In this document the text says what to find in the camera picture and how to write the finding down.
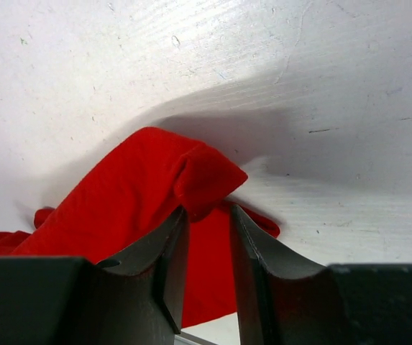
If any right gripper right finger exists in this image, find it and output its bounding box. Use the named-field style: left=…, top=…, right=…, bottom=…
left=230, top=206, right=412, bottom=344

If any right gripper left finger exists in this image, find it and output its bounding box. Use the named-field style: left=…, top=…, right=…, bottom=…
left=0, top=208, right=189, bottom=344

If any red t shirt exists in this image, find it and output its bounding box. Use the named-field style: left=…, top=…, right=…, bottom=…
left=0, top=126, right=281, bottom=328

